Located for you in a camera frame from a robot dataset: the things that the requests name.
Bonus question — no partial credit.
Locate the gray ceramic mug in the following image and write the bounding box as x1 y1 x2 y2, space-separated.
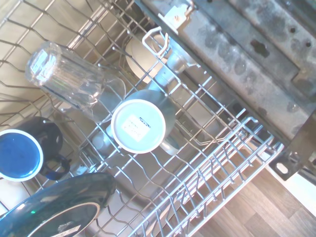
111 89 181 156

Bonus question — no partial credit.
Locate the dark blue mug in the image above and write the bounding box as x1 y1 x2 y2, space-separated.
0 117 72 183

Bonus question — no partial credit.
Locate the white round plate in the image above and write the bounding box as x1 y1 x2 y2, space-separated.
125 34 165 84

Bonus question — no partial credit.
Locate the clear drinking glass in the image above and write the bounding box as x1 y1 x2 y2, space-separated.
25 41 127 123

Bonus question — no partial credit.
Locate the dark blue plate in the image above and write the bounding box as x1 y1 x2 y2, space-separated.
0 172 118 237

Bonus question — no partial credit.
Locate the metal wire dishwasher rack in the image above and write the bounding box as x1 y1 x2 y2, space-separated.
0 0 285 237

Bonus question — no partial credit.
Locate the dishwasher tub frame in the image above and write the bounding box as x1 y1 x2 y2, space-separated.
140 0 316 183

